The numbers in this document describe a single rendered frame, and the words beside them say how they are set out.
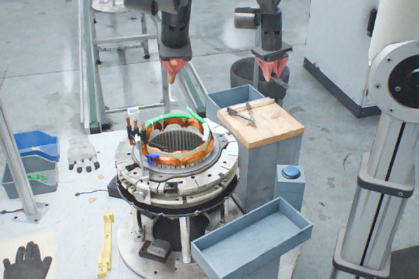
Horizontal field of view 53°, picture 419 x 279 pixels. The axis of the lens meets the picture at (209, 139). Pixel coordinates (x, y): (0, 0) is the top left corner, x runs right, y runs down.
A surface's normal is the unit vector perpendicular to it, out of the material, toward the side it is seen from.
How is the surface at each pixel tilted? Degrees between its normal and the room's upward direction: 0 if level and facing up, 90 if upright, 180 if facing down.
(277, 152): 90
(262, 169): 90
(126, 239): 0
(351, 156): 0
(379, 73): 90
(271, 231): 0
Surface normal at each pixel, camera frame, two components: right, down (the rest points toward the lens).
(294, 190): -0.09, 0.57
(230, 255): 0.00, -0.82
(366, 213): -0.38, 0.53
